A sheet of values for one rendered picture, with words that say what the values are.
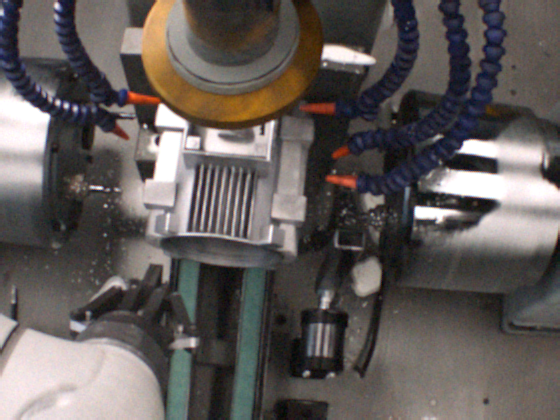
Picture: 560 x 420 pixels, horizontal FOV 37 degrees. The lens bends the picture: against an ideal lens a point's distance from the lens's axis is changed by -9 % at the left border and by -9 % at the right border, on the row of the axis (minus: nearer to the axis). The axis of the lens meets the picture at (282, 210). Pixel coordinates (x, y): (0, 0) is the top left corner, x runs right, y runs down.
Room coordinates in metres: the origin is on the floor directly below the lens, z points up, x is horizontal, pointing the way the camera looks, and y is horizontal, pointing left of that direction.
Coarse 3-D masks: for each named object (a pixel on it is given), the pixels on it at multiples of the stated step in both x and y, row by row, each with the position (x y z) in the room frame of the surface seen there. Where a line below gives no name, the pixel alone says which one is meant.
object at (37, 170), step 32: (0, 64) 0.40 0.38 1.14; (32, 64) 0.41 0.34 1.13; (64, 64) 0.42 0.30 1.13; (0, 96) 0.35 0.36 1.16; (64, 96) 0.37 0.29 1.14; (0, 128) 0.31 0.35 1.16; (32, 128) 0.31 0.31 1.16; (64, 128) 0.33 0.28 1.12; (0, 160) 0.27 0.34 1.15; (32, 160) 0.28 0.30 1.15; (64, 160) 0.30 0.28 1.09; (0, 192) 0.24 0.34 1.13; (32, 192) 0.24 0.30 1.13; (64, 192) 0.27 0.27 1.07; (0, 224) 0.21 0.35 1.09; (32, 224) 0.21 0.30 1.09; (64, 224) 0.23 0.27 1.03
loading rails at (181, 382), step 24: (192, 264) 0.24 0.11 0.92; (192, 288) 0.20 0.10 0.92; (264, 288) 0.22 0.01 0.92; (192, 312) 0.17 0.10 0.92; (264, 312) 0.19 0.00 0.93; (288, 312) 0.21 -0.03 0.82; (240, 336) 0.15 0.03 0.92; (264, 336) 0.15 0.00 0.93; (168, 360) 0.10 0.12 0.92; (192, 360) 0.11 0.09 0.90; (216, 360) 0.12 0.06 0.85; (240, 360) 0.12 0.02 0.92; (264, 360) 0.12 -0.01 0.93; (168, 384) 0.06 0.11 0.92; (192, 384) 0.07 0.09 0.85; (240, 384) 0.08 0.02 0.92; (264, 384) 0.09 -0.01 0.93; (168, 408) 0.03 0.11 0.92; (240, 408) 0.05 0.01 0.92
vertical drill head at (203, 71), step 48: (192, 0) 0.34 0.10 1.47; (240, 0) 0.34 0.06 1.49; (288, 0) 0.42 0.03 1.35; (144, 48) 0.35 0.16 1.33; (192, 48) 0.35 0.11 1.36; (240, 48) 0.34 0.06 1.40; (288, 48) 0.36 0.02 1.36; (192, 96) 0.31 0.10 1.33; (240, 96) 0.32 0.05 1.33; (288, 96) 0.32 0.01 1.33
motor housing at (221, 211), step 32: (160, 160) 0.33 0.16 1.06; (288, 160) 0.35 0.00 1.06; (192, 192) 0.28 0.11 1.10; (224, 192) 0.29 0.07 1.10; (256, 192) 0.30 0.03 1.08; (288, 192) 0.31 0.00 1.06; (192, 224) 0.25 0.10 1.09; (224, 224) 0.25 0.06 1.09; (256, 224) 0.26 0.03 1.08; (288, 224) 0.28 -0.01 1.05; (192, 256) 0.24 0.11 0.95; (224, 256) 0.25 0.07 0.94; (256, 256) 0.25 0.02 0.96; (288, 256) 0.25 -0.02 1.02
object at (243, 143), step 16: (208, 128) 0.36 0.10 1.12; (256, 128) 0.37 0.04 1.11; (272, 128) 0.36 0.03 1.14; (208, 144) 0.34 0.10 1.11; (224, 144) 0.34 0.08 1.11; (240, 144) 0.35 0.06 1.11; (256, 144) 0.34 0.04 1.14; (272, 144) 0.35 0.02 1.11; (192, 160) 0.32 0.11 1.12; (208, 160) 0.32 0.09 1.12; (224, 160) 0.32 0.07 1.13; (240, 160) 0.32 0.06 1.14; (256, 160) 0.32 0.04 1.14; (272, 160) 0.33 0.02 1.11
